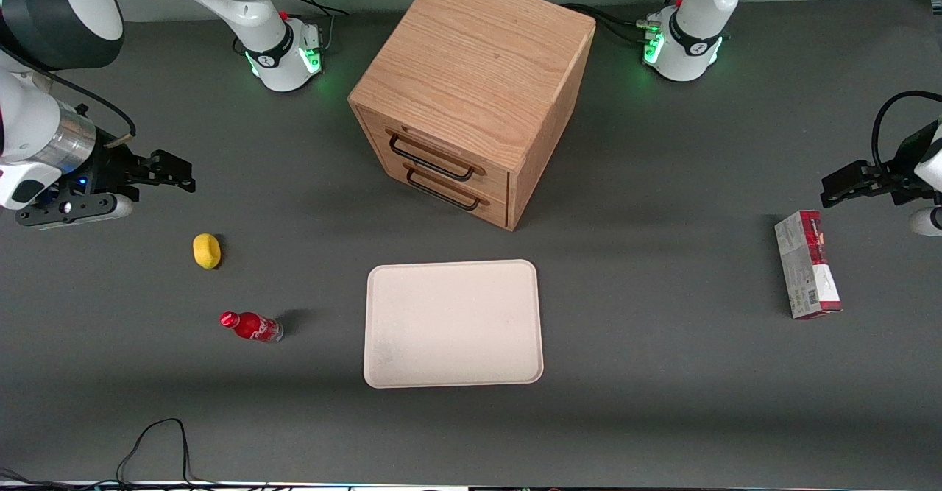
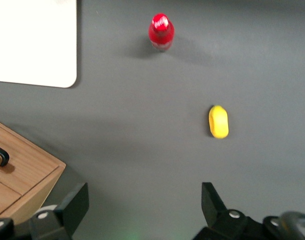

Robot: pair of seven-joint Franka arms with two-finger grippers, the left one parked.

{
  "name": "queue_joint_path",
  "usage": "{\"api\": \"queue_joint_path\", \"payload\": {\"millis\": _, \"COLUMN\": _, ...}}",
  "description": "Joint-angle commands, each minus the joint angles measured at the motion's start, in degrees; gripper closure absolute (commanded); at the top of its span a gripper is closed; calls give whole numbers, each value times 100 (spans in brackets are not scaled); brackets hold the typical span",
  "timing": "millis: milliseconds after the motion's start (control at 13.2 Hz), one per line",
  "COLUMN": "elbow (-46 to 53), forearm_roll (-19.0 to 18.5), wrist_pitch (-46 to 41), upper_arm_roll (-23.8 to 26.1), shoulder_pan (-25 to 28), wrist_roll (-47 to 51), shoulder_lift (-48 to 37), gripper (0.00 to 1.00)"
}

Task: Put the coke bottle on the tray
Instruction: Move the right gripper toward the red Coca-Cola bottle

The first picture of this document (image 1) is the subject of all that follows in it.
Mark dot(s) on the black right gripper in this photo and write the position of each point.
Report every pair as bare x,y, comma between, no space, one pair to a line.
112,166

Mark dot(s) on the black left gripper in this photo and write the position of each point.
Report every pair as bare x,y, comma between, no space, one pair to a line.
904,168

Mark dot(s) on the red coke bottle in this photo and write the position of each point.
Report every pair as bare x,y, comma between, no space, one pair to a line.
254,327

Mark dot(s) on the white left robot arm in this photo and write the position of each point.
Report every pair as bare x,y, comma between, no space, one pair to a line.
695,20

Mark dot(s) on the beige plastic tray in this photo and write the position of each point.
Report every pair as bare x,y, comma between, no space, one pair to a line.
452,323

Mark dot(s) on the yellow lemon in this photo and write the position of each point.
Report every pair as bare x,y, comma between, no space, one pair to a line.
207,250

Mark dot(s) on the red and grey carton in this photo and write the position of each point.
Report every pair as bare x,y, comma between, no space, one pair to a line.
807,264

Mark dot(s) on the wooden two-drawer cabinet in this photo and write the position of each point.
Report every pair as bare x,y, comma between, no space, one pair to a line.
471,71

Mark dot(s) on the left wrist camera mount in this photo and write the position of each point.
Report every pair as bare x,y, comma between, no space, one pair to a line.
926,222

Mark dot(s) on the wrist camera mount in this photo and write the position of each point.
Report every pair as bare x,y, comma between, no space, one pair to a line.
66,211
926,222

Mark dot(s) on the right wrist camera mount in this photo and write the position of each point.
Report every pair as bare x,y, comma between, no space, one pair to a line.
66,211

